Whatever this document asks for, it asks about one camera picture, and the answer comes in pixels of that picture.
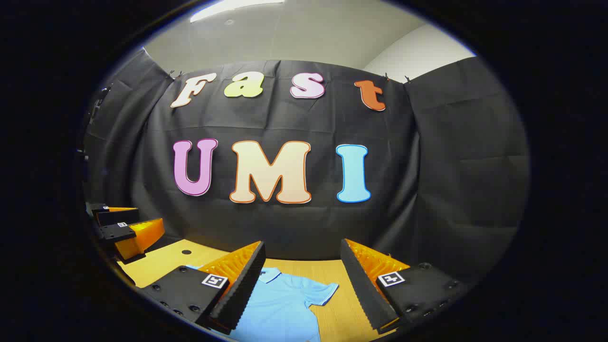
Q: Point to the light blue T-shirt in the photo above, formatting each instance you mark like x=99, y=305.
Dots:
x=285, y=308

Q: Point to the black backdrop cloth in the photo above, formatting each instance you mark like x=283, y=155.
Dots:
x=294, y=228

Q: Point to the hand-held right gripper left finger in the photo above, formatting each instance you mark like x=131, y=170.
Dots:
x=244, y=289

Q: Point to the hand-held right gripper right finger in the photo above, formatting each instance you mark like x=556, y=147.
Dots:
x=361, y=289

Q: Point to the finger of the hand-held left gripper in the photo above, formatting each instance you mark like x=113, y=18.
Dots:
x=137, y=240
x=118, y=217

